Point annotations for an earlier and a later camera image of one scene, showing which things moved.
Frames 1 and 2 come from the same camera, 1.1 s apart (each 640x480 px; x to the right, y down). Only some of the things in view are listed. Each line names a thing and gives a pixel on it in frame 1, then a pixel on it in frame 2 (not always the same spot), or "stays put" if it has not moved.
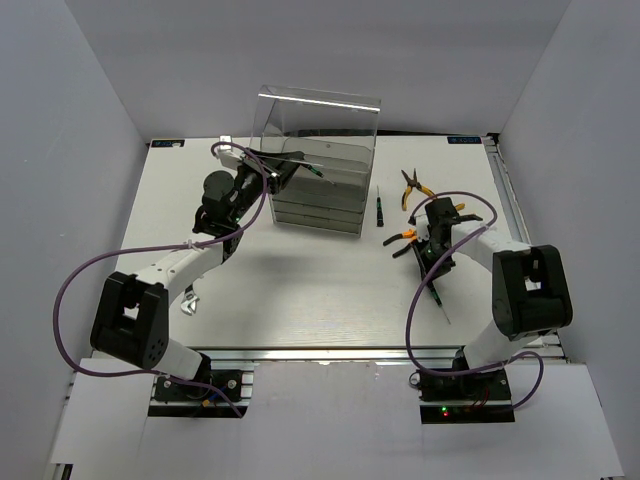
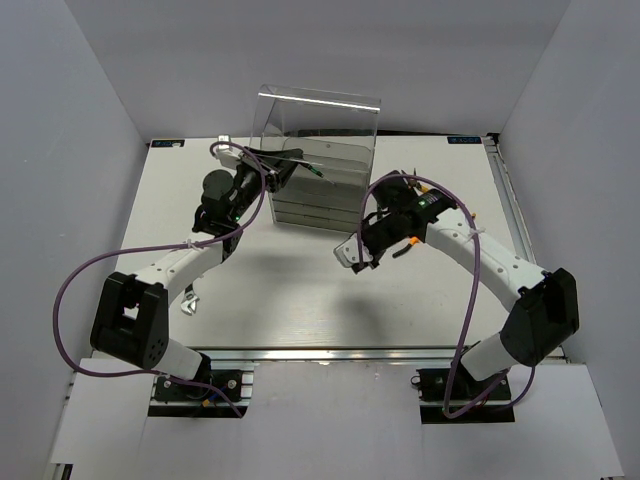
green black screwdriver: [316, 172] stays put
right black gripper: [422, 263] → [376, 257]
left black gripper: [286, 169] stays put
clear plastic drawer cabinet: [336, 133] stays put
